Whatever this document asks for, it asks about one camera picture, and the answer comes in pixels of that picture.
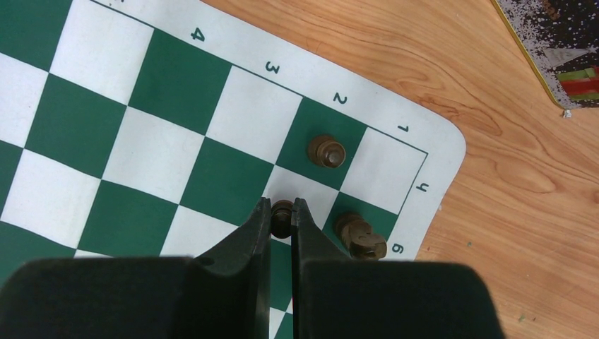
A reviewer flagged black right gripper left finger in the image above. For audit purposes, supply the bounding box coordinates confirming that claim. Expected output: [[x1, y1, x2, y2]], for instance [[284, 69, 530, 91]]
[[1, 198, 271, 338]]

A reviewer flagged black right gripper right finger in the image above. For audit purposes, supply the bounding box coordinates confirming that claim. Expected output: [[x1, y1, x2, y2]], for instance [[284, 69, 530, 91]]
[[291, 198, 504, 338]]

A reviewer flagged dark brown chess knight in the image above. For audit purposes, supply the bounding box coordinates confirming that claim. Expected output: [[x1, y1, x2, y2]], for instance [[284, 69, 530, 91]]
[[333, 212, 387, 261]]

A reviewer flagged dark brown chess pawn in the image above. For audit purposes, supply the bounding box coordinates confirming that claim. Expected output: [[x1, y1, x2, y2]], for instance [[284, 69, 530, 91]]
[[271, 200, 293, 239], [307, 135, 346, 168]]

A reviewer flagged green white chess board mat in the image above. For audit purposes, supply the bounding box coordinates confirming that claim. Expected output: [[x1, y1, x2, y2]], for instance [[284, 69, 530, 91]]
[[1, 1, 465, 338]]

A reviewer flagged decorated gold tin box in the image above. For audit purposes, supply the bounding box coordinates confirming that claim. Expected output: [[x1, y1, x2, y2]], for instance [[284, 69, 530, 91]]
[[493, 0, 598, 109]]

